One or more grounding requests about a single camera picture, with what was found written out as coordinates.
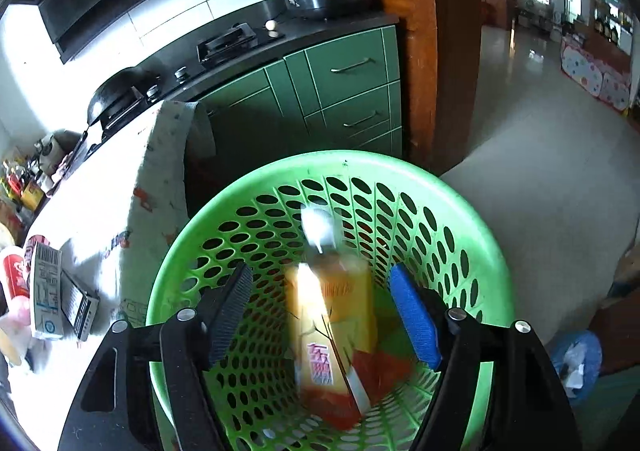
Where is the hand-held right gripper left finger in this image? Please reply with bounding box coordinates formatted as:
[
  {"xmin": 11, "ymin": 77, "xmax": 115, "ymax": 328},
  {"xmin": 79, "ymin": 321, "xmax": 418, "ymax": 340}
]
[{"xmin": 57, "ymin": 261, "xmax": 255, "ymax": 451}]

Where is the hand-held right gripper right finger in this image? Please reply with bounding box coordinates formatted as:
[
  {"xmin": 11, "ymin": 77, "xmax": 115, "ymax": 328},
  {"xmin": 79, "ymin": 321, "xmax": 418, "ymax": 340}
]
[{"xmin": 389, "ymin": 263, "xmax": 583, "ymax": 451}]

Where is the green plastic basket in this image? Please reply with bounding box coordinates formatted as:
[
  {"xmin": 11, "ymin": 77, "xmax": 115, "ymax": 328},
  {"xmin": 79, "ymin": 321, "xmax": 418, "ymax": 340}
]
[{"xmin": 145, "ymin": 150, "xmax": 517, "ymax": 451}]

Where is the printed drink carton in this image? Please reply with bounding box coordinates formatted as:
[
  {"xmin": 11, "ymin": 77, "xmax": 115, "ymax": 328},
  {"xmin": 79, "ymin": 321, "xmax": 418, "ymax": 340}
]
[{"xmin": 29, "ymin": 236, "xmax": 63, "ymax": 341}]

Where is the red paper cup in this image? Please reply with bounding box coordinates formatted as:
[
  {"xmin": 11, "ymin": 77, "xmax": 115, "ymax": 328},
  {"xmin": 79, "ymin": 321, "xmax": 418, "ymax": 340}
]
[{"xmin": 0, "ymin": 251, "xmax": 28, "ymax": 302}]

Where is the dark printed box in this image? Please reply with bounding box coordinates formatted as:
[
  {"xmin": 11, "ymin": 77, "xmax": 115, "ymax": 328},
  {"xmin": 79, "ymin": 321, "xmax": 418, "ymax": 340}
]
[{"xmin": 60, "ymin": 270, "xmax": 101, "ymax": 342}]

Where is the blue bag bin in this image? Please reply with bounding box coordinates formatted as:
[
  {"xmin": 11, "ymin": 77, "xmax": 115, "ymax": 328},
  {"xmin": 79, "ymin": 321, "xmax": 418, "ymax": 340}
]
[{"xmin": 549, "ymin": 330, "xmax": 603, "ymax": 407}]

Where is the printed blanket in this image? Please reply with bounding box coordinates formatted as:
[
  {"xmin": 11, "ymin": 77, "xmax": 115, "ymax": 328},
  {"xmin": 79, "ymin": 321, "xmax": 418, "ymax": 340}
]
[{"xmin": 10, "ymin": 98, "xmax": 216, "ymax": 432}]

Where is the pink soft wrapper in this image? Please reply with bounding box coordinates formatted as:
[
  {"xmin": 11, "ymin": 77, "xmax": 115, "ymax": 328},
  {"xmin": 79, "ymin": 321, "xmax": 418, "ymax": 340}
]
[{"xmin": 0, "ymin": 296, "xmax": 32, "ymax": 367}]

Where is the green kitchen cabinet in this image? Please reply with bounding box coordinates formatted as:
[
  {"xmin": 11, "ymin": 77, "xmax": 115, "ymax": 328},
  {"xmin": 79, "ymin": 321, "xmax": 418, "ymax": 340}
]
[{"xmin": 185, "ymin": 24, "xmax": 405, "ymax": 212}]

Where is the round wooden cutting board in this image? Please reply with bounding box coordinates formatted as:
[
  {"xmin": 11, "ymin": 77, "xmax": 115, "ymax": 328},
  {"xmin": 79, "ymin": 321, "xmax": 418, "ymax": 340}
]
[{"xmin": 37, "ymin": 128, "xmax": 83, "ymax": 167}]

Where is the black wok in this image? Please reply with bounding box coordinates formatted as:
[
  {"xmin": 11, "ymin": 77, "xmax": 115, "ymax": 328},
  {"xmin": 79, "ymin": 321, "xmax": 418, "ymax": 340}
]
[{"xmin": 87, "ymin": 67, "xmax": 161, "ymax": 124}]

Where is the wooden glass door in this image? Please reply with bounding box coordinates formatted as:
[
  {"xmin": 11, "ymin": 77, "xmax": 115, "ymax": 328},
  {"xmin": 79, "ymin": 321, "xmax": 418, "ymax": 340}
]
[{"xmin": 325, "ymin": 0, "xmax": 483, "ymax": 177}]

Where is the black gas stove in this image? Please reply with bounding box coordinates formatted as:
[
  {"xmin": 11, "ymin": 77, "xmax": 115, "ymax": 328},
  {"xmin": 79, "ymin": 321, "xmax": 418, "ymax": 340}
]
[{"xmin": 90, "ymin": 22, "xmax": 286, "ymax": 142}]

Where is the polka dot play tent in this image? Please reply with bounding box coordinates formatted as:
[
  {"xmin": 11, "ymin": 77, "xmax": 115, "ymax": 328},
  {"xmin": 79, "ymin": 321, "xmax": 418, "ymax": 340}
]
[{"xmin": 560, "ymin": 36, "xmax": 632, "ymax": 112}]

